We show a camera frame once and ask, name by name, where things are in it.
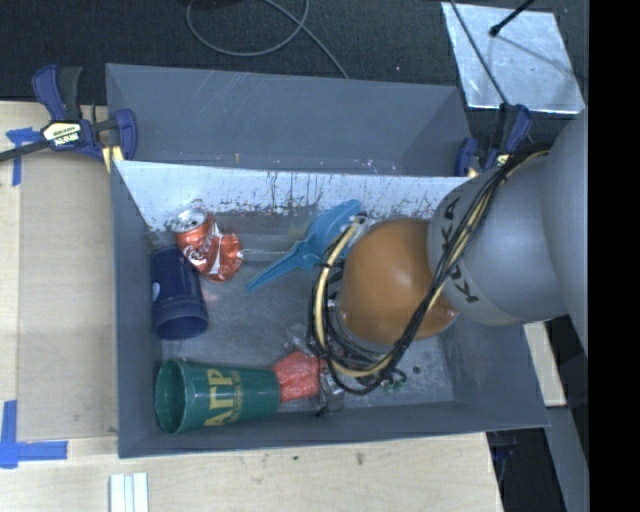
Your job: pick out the green cup with yellow print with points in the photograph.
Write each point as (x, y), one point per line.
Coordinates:
(220, 395)

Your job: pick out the grey metal bin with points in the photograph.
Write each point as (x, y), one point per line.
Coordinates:
(260, 310)

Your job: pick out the crushed red soda can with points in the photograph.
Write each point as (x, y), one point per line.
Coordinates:
(207, 245)

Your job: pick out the pale wood board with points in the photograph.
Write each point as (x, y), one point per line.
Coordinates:
(65, 300)

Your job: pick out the dark blue plastic cup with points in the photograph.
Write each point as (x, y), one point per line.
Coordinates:
(175, 295)

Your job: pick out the orange-red crumpled packet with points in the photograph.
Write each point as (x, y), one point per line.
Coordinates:
(299, 376)

